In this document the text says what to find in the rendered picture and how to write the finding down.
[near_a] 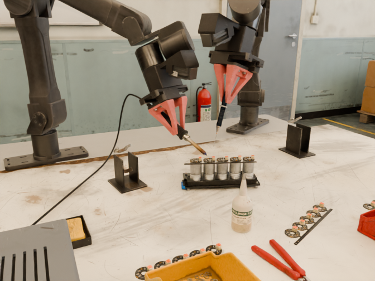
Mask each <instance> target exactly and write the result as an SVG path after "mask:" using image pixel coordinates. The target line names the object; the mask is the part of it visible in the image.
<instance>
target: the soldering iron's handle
mask: <svg viewBox="0 0 375 281"><path fill-rule="evenodd" d="M146 105H147V106H148V107H149V106H151V104H150V103H148V104H146ZM161 115H162V116H163V117H164V118H165V120H166V121H167V122H168V123H169V125H170V126H171V127H172V125H171V120H170V117H169V116H168V115H167V114H166V113H164V112H161ZM177 131H178V134H177V136H178V137H179V139H180V140H183V139H182V136H183V135H184V134H185V133H187V134H188V131H187V130H185V129H183V128H182V127H181V126H179V125H178V124H177Z"/></svg>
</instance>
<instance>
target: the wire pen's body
mask: <svg viewBox="0 0 375 281"><path fill-rule="evenodd" d="M220 106H221V107H220V112H219V116H218V120H217V124H216V125H217V126H220V127H221V126H222V122H223V117H224V113H225V109H226V108H227V103H226V102H225V91H224V96H223V100H222V104H221V105H220Z"/></svg>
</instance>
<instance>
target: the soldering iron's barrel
mask: <svg viewBox="0 0 375 281"><path fill-rule="evenodd" d="M182 139H184V140H185V141H188V142H189V143H191V144H192V145H193V146H194V147H195V148H196V149H197V150H199V151H200V152H201V153H202V154H204V153H206V151H205V150H203V149H202V148H201V147H200V146H198V145H197V144H196V143H195V142H194V141H193V140H192V139H190V136H189V135H188V134H187V133H185V134H184V135H183V136H182Z"/></svg>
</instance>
